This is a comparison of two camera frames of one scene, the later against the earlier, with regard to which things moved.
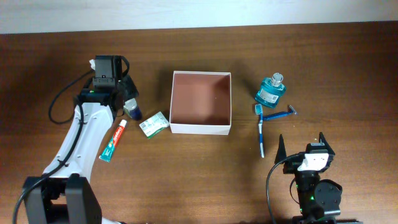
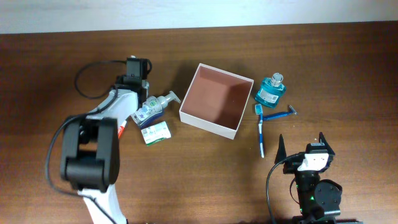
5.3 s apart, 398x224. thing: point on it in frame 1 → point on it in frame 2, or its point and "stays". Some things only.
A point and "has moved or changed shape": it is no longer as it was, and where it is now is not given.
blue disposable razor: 291,110 stays
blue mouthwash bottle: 270,89 stays
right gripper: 292,163 stays
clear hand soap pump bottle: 131,109 has moved or changed shape
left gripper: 132,89 → 120,79
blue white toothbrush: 259,110 stays
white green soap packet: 153,124 → 156,133
